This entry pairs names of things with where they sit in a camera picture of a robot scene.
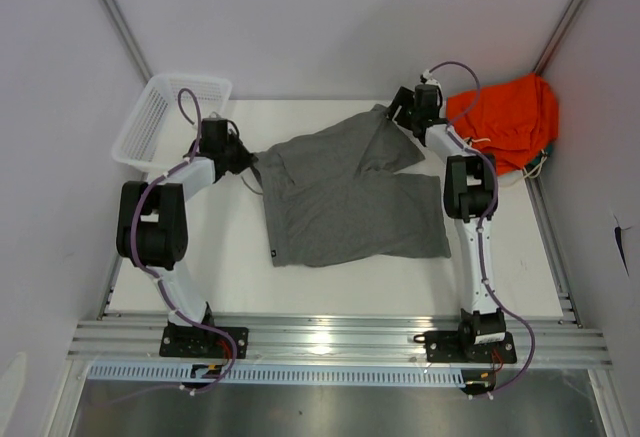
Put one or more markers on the right corner aluminium profile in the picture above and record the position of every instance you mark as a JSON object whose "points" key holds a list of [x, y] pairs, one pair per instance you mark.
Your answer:
{"points": [[568, 18]]}

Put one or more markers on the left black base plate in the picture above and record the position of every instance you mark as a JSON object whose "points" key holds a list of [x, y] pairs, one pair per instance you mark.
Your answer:
{"points": [[191, 342]]}

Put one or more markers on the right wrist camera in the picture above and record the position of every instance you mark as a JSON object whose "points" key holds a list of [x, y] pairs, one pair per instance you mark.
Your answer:
{"points": [[427, 78]]}

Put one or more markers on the corner aluminium profile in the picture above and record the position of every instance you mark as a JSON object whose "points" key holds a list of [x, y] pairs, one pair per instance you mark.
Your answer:
{"points": [[568, 18], [126, 37]]}

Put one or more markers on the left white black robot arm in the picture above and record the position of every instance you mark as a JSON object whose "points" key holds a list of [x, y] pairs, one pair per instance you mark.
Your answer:
{"points": [[152, 231]]}

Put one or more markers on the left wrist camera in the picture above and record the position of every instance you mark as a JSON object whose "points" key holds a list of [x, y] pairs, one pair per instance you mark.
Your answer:
{"points": [[216, 116]]}

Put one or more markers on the slotted white cable duct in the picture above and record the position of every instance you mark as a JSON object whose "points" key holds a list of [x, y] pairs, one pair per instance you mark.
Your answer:
{"points": [[278, 374]]}

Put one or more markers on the grey shorts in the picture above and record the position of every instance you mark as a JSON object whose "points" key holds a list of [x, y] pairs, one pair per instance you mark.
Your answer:
{"points": [[345, 193]]}

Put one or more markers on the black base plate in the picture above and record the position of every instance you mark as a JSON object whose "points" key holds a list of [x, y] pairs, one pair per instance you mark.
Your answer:
{"points": [[445, 347], [191, 342]]}

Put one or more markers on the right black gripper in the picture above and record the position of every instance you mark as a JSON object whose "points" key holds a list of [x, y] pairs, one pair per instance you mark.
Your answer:
{"points": [[404, 98]]}

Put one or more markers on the aluminium mounting rail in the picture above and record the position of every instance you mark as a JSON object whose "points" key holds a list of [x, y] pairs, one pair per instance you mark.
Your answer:
{"points": [[335, 340]]}

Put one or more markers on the orange shorts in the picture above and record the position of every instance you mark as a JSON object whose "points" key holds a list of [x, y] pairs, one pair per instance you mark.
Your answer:
{"points": [[514, 121]]}

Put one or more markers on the white plastic basket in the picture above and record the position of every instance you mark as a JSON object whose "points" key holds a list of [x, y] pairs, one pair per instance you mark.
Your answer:
{"points": [[161, 126]]}

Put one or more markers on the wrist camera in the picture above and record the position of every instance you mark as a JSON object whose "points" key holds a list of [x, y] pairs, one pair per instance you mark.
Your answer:
{"points": [[427, 78], [216, 116]]}

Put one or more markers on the teal shorts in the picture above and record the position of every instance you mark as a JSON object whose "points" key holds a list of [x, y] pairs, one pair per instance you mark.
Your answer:
{"points": [[533, 169]]}

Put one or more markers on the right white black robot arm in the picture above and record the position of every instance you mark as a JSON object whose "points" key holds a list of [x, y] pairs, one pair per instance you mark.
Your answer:
{"points": [[470, 198]]}

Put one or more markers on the left corner aluminium profile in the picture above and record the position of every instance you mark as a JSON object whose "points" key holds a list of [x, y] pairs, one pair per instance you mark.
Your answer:
{"points": [[126, 37]]}

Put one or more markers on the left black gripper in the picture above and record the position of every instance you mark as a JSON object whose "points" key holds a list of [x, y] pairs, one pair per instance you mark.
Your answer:
{"points": [[246, 160]]}

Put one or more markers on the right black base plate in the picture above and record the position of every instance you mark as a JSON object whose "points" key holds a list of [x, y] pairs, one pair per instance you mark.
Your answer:
{"points": [[445, 347]]}

